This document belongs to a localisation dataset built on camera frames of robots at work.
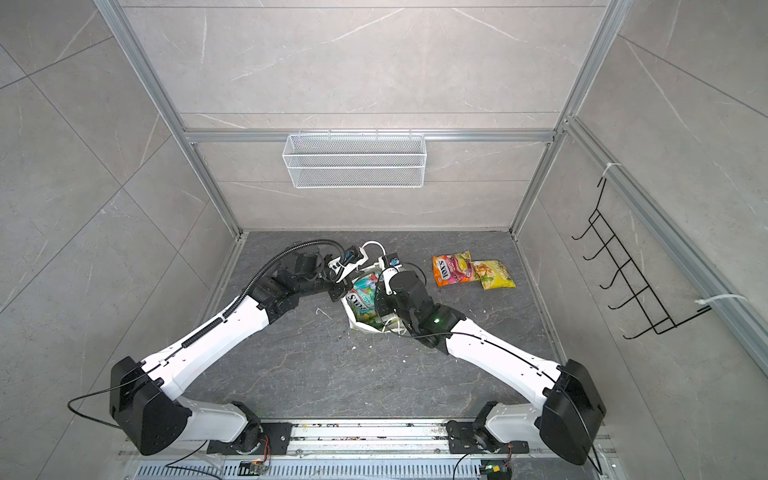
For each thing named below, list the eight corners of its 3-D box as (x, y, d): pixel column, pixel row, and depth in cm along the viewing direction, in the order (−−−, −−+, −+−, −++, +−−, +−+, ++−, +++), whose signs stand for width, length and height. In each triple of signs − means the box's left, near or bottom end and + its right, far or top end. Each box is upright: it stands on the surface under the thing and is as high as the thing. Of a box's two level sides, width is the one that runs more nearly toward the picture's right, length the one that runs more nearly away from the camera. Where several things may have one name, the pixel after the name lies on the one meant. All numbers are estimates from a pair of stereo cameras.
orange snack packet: (436, 287, 105) (437, 281, 102) (427, 262, 112) (428, 256, 109) (478, 280, 107) (480, 274, 104) (466, 256, 114) (468, 250, 111)
